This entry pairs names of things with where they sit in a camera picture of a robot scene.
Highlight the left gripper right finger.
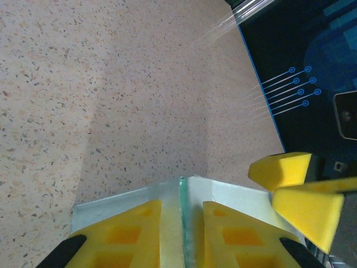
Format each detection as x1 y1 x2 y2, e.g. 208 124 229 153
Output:
202 200 327 268

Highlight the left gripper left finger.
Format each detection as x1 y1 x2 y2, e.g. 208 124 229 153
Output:
36 199 163 268

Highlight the light blue cloth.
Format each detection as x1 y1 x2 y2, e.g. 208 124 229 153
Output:
71 175 307 268

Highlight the aluminium frame post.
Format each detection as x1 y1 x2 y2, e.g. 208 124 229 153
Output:
230 0 276 25

